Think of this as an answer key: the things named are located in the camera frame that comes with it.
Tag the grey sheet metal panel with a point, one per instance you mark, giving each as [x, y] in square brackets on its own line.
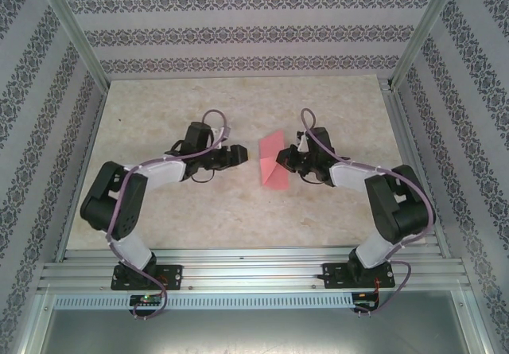
[254, 334]

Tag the pink paper sheet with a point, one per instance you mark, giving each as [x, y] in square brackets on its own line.
[270, 151]

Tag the aluminium side rail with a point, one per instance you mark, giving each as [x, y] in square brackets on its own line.
[81, 171]
[402, 123]

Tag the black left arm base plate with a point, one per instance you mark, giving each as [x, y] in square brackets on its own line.
[175, 274]

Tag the aluminium mounting rail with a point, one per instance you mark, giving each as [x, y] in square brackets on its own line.
[246, 274]

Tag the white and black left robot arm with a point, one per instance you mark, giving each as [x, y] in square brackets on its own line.
[127, 199]

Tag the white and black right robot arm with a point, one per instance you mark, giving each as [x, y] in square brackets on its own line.
[397, 207]

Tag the aluminium frame post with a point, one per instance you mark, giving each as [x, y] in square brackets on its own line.
[74, 28]
[425, 28]

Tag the aluminium lower frame beam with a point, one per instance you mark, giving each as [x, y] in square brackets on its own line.
[473, 326]
[37, 326]

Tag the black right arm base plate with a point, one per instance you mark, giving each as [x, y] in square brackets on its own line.
[334, 270]

